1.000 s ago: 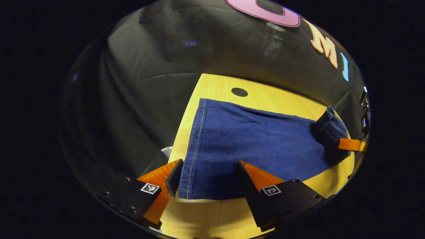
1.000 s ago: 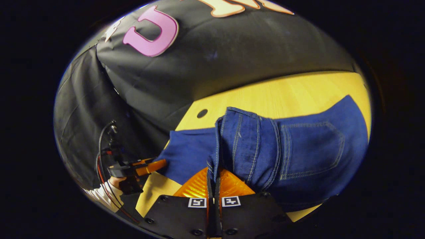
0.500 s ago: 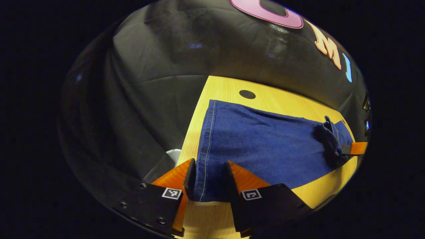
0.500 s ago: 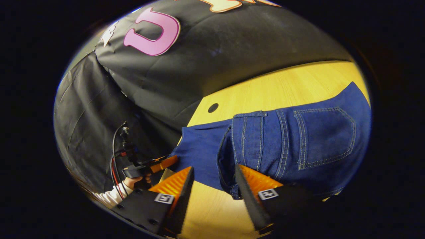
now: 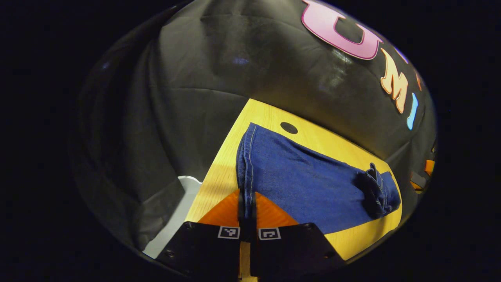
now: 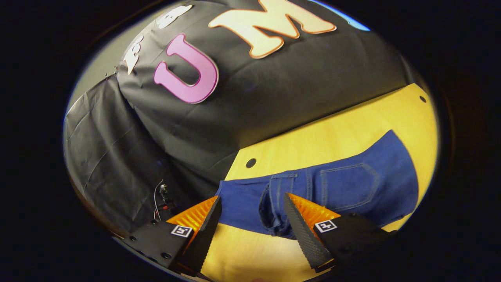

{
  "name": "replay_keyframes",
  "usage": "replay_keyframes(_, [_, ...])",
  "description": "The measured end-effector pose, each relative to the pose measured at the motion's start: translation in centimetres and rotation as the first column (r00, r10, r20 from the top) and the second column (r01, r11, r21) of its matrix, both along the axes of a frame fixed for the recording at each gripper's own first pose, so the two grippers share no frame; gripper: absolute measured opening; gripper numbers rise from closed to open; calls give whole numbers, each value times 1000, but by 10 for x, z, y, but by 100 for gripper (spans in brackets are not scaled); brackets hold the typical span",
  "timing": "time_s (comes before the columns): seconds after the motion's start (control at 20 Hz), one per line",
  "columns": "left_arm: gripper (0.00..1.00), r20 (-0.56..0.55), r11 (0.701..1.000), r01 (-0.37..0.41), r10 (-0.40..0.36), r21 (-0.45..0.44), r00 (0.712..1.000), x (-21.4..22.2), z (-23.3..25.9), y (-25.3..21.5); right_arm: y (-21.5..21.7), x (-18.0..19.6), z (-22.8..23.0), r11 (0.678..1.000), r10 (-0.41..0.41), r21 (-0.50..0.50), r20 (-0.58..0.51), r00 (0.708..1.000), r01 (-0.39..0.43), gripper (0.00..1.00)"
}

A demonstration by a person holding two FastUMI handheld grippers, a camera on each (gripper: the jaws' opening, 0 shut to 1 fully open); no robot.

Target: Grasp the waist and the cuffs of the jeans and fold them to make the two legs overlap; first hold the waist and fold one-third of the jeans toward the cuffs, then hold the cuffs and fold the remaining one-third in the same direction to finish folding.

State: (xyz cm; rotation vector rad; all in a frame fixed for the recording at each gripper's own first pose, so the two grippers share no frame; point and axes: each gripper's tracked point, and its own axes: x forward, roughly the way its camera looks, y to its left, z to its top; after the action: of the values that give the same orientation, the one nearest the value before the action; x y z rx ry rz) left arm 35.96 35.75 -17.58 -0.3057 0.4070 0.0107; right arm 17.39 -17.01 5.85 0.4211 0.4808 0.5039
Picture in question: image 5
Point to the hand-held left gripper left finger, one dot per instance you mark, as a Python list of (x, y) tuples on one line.
[(203, 246)]

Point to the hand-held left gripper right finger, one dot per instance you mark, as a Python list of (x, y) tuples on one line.
[(289, 246)]

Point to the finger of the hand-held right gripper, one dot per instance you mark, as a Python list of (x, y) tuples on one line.
[(418, 182)]

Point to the blue denim jeans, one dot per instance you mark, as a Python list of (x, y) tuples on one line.
[(305, 184)]

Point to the white flat panel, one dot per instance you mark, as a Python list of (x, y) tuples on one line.
[(176, 219)]

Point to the black round table grommet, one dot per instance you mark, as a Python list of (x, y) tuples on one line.
[(289, 127)]

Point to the black backdrop cloth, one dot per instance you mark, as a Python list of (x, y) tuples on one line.
[(195, 86)]

